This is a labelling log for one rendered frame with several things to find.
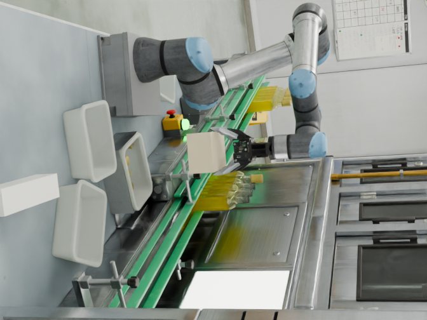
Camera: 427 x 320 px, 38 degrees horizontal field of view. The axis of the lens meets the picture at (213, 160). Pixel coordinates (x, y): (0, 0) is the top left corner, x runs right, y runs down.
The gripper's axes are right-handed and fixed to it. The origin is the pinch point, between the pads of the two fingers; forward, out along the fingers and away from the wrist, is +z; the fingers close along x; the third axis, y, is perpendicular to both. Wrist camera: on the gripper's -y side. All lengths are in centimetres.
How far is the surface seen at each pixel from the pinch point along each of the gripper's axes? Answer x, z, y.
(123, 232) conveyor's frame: 24.5, 31.1, 2.0
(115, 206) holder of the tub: 15.7, 32.9, 2.3
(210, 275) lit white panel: 40.8, 5.5, -6.9
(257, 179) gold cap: 13.7, -3.9, -45.9
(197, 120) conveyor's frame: -11, 26, -70
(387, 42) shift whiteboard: -95, -57, -612
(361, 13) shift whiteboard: -133, -29, -599
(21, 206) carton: 7, 29, 61
